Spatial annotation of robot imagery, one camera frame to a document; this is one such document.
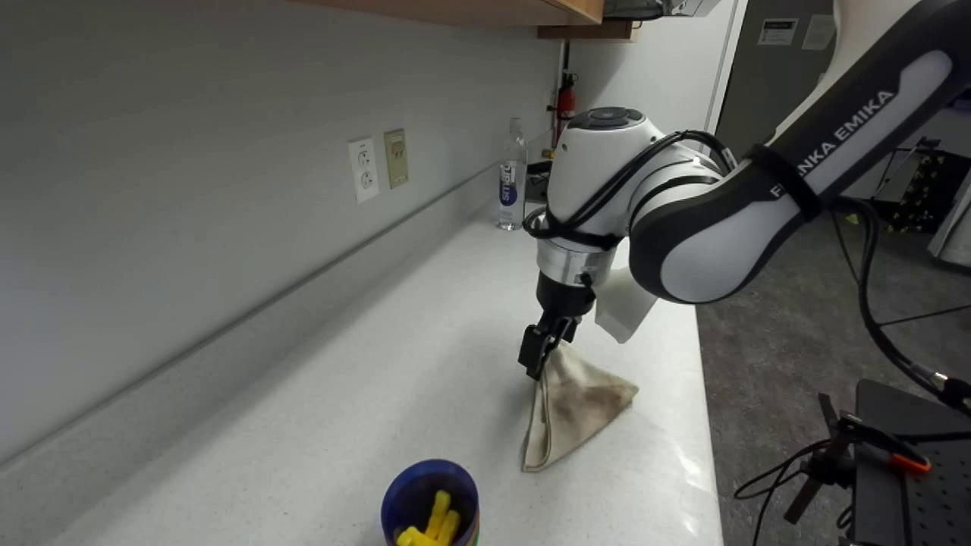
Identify beige wall switch plate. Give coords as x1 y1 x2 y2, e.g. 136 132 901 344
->
379 125 417 190

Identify orange handled clamp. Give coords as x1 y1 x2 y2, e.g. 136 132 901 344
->
818 391 938 486

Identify green cup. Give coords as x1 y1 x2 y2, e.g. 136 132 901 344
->
379 454 483 546

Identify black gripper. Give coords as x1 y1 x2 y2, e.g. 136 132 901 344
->
515 271 601 384

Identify black equipment table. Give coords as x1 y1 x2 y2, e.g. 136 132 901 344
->
847 377 971 546

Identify clear plastic water bottle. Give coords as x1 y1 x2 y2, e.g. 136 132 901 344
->
491 116 530 235

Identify gray door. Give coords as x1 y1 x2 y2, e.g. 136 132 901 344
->
714 0 844 157

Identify wooden wall cabinet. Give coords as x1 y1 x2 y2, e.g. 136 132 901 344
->
301 0 647 42

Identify white wall outlet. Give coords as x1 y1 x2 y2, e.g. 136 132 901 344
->
347 132 385 206

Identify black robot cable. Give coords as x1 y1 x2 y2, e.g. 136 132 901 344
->
519 127 971 409

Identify yellow plastic pieces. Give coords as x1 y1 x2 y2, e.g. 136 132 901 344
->
391 486 465 546

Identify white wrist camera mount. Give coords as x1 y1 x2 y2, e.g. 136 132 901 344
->
592 264 662 346

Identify beige cloth towel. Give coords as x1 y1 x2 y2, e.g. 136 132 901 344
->
519 344 645 476

